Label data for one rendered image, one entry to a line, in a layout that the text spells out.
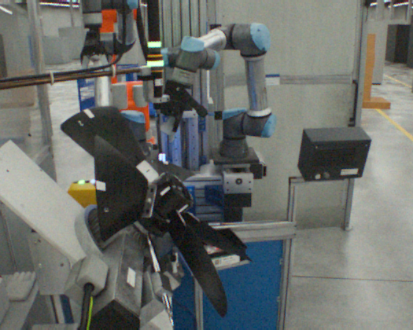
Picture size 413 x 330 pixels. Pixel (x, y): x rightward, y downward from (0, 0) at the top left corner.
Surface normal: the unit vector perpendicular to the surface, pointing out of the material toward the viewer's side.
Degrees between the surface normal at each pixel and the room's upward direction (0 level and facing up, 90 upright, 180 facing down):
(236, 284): 90
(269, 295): 90
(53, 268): 90
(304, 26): 90
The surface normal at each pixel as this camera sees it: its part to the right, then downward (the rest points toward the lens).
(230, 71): 0.10, 0.33
